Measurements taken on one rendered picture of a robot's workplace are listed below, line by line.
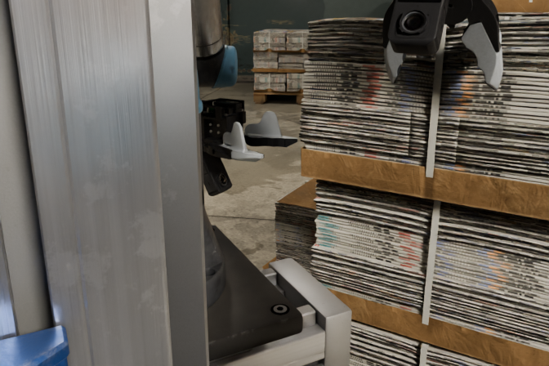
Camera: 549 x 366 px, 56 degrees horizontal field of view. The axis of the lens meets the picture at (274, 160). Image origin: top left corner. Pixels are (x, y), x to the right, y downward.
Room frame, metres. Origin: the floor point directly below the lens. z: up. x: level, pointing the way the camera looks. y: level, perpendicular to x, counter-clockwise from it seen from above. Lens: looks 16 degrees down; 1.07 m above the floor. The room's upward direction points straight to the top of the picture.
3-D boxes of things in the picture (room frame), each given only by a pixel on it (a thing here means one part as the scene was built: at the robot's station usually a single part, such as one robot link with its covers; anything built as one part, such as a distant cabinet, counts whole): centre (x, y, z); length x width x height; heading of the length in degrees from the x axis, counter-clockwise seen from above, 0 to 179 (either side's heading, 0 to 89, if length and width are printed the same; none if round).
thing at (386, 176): (0.81, -0.18, 0.86); 0.29 x 0.16 x 0.04; 149
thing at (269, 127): (0.86, 0.01, 0.88); 0.09 x 0.03 x 0.06; 87
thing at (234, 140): (0.78, 0.05, 0.88); 0.09 x 0.03 x 0.06; 34
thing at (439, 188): (0.75, -0.27, 0.86); 0.28 x 0.06 x 0.04; 149
